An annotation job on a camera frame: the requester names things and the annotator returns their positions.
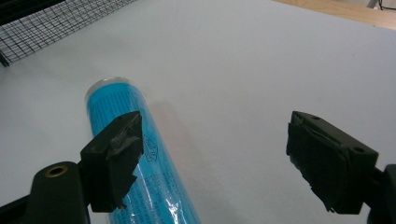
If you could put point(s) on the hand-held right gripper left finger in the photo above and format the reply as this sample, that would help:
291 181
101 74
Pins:
115 161

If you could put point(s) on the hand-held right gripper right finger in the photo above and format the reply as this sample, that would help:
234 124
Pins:
330 161

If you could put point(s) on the blue clear plastic tube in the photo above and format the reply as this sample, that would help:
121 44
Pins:
149 168

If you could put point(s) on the wooden table edge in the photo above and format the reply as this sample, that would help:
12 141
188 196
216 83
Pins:
348 11

